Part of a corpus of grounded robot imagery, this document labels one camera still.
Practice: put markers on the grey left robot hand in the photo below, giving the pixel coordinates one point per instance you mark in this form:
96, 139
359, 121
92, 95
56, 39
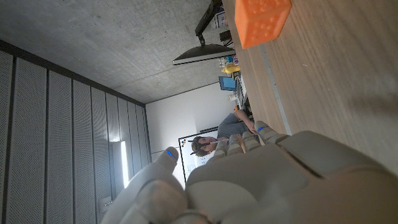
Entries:
264, 186

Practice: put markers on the orange block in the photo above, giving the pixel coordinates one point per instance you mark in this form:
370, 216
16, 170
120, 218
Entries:
261, 21

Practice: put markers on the seated person grey shirt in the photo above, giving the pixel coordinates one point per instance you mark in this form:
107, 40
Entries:
231, 127

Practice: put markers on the whiteboard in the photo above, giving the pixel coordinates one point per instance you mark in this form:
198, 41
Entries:
189, 161

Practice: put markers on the silver laptop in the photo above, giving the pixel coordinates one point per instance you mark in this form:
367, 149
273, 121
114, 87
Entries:
228, 83

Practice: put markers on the yellow package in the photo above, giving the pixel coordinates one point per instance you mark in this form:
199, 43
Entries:
230, 68

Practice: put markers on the black computer monitor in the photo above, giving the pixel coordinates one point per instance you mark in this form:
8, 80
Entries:
205, 53

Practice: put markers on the black monitor stand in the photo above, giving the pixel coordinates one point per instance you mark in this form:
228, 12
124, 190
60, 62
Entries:
206, 21

